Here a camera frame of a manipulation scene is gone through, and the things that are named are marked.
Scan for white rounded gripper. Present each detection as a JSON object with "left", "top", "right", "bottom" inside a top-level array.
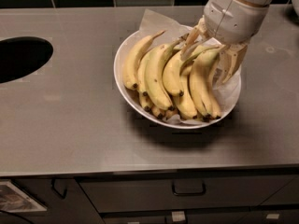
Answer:
[{"left": 181, "top": 0, "right": 272, "bottom": 86}]

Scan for large front yellow banana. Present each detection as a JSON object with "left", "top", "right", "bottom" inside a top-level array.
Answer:
[{"left": 144, "top": 38, "right": 182, "bottom": 110}]

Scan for banana behind rightmost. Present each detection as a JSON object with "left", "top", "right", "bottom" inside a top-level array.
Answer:
[{"left": 207, "top": 58, "right": 221, "bottom": 119}]

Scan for banana behind large front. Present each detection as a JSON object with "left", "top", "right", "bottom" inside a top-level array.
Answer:
[{"left": 137, "top": 49, "right": 153, "bottom": 96}]

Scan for small bottom banana tips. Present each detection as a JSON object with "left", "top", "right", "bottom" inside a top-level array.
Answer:
[{"left": 138, "top": 93, "right": 178, "bottom": 119}]

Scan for white oval bowl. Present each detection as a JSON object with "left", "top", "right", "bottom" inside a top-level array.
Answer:
[{"left": 114, "top": 24, "right": 241, "bottom": 130}]

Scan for white paper liner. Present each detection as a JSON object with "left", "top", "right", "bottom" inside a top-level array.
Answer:
[{"left": 138, "top": 8, "right": 242, "bottom": 126}]

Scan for grey drawer front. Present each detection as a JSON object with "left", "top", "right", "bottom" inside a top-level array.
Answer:
[{"left": 81, "top": 175, "right": 292, "bottom": 213}]

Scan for lower drawer with labels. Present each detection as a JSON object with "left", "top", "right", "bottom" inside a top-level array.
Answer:
[{"left": 104, "top": 209, "right": 299, "bottom": 224}]

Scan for dark round counter opening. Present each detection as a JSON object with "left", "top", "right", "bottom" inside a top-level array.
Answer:
[{"left": 0, "top": 36, "right": 53, "bottom": 83}]

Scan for grey cabinet door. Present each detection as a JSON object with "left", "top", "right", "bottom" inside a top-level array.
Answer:
[{"left": 13, "top": 178, "right": 104, "bottom": 224}]

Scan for picture on lower left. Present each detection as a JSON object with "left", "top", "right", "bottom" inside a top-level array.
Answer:
[{"left": 0, "top": 180, "right": 47, "bottom": 213}]

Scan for black drawer handle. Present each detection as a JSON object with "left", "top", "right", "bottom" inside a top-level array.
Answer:
[{"left": 171, "top": 179, "right": 206, "bottom": 197}]

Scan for black cabinet door handle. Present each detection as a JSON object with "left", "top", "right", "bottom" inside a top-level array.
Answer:
[{"left": 50, "top": 178, "right": 67, "bottom": 200}]

